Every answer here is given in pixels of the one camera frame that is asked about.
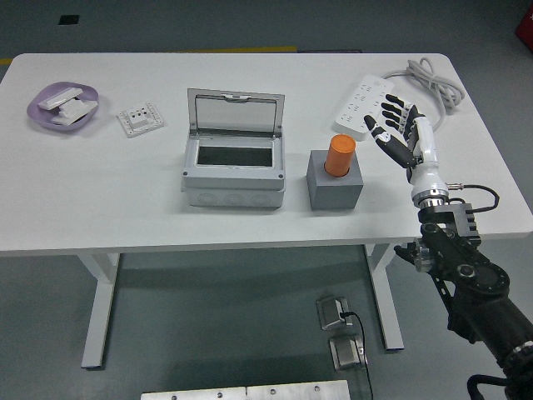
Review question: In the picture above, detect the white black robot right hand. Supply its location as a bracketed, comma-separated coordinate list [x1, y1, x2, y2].
[363, 92, 450, 201]

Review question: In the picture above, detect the white wall socket panel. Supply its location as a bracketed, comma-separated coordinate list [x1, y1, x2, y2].
[116, 102, 167, 139]

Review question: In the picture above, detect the black pedal cable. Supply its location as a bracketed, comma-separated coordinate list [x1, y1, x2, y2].
[339, 310, 375, 400]

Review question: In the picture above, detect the grey power strip cord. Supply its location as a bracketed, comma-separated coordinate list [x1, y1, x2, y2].
[381, 57, 466, 133]

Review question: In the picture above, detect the grey junction box clear lid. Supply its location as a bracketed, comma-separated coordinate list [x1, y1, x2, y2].
[181, 87, 286, 209]

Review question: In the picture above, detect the long white plastic bar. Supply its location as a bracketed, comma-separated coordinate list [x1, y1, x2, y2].
[38, 86, 83, 112]

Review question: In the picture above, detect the wide white plastic part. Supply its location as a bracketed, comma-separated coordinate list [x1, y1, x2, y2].
[50, 99, 100, 126]

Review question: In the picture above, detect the yellow floor tape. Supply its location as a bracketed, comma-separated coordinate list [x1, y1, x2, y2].
[0, 44, 299, 66]

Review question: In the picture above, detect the silver metal plate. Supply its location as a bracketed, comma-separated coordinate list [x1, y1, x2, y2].
[140, 386, 248, 400]
[246, 379, 351, 400]

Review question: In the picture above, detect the white power strip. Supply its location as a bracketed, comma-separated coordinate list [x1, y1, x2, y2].
[331, 73, 396, 142]

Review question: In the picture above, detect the white table leg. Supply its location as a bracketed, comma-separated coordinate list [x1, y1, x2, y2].
[77, 252, 122, 369]
[362, 243, 405, 353]

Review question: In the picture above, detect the grey cube with round hole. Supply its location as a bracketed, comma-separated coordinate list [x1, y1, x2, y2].
[306, 148, 365, 212]

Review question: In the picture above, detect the orange cylinder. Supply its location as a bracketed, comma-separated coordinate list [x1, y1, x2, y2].
[324, 133, 356, 178]

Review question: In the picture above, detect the metal foot pedal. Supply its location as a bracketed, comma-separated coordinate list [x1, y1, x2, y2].
[328, 332, 369, 373]
[315, 294, 354, 332]

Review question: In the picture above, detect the red object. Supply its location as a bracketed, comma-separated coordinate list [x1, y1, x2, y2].
[515, 7, 533, 43]

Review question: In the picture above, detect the small white plastic part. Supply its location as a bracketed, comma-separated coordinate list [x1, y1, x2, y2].
[57, 97, 85, 118]

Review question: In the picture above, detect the purple tray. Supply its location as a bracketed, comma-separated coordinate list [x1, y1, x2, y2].
[27, 81, 102, 134]

